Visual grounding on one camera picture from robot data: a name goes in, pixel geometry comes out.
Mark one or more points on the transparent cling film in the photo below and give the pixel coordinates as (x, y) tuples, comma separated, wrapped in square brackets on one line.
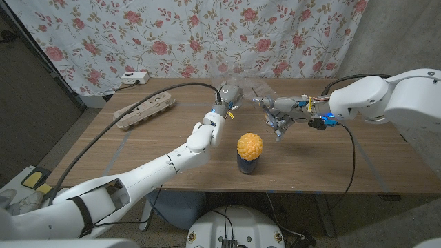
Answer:
[(255, 86)]

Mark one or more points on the grey table leg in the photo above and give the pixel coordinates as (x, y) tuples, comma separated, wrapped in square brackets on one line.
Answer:
[(324, 213)]

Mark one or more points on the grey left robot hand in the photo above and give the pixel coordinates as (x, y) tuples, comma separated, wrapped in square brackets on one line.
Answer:
[(230, 94)]

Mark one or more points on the floral rose curtain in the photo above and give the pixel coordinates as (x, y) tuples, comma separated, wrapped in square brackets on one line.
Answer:
[(206, 31)]

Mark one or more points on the white power strip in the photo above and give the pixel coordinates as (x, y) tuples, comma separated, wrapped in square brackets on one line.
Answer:
[(134, 78)]

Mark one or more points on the white table leg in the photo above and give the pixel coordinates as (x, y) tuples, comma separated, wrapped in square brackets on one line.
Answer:
[(145, 215)]

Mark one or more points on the yellow black foot pedal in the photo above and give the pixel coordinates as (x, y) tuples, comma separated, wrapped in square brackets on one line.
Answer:
[(32, 179)]

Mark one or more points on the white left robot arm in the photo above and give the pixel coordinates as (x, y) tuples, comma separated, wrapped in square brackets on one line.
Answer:
[(144, 172)]

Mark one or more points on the bumpy orange ball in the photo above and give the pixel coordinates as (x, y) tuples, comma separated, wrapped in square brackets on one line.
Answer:
[(250, 146)]

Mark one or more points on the dark cup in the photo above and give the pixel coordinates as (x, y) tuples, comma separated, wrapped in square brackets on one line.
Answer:
[(247, 167)]

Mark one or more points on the white robot body rim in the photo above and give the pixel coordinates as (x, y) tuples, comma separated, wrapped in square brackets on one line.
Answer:
[(69, 244)]

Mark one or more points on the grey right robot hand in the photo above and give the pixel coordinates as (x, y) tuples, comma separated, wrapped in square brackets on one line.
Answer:
[(286, 110)]

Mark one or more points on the white floor platform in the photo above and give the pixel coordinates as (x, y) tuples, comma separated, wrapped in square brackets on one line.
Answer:
[(17, 187)]

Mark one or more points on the black power adapter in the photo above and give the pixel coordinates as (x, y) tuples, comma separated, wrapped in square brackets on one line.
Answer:
[(303, 241)]

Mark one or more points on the beige egg carton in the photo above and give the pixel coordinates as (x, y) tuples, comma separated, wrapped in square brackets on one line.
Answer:
[(144, 109)]

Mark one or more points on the black partition frame post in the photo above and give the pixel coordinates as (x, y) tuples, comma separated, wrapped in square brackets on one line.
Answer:
[(70, 92)]

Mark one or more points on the blue grey stool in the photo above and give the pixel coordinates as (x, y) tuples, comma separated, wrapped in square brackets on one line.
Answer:
[(175, 208)]

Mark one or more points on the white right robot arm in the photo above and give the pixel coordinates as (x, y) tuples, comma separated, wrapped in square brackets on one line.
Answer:
[(379, 100)]

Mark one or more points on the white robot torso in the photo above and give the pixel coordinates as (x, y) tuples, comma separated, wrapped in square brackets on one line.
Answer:
[(237, 227)]

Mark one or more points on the dark table foot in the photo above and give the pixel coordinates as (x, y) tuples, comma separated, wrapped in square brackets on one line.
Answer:
[(389, 198)]

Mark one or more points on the white sneaker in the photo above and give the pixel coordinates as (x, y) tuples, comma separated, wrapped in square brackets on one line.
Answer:
[(27, 203)]

